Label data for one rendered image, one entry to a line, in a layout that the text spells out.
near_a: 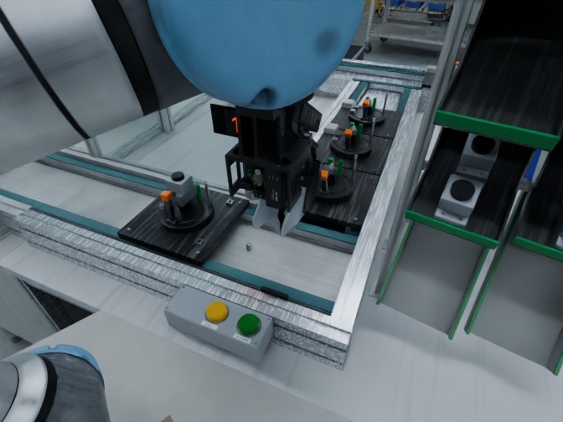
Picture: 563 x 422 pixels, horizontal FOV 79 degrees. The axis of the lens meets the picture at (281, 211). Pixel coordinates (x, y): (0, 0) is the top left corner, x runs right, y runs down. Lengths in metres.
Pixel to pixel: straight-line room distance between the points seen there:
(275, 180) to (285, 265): 0.51
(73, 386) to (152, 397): 0.27
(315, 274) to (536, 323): 0.42
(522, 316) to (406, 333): 0.23
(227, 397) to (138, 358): 0.21
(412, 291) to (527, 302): 0.18
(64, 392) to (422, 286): 0.57
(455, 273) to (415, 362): 0.22
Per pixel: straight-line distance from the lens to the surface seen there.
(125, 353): 0.84
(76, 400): 0.53
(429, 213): 0.58
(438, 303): 0.70
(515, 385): 0.87
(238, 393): 0.74
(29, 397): 0.49
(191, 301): 0.74
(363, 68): 2.07
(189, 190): 0.86
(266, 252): 0.86
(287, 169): 0.32
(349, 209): 0.92
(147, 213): 0.95
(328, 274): 0.82
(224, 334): 0.69
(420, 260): 0.70
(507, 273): 0.73
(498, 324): 0.73
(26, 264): 1.13
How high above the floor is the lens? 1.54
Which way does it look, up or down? 40 degrees down
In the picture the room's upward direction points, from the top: straight up
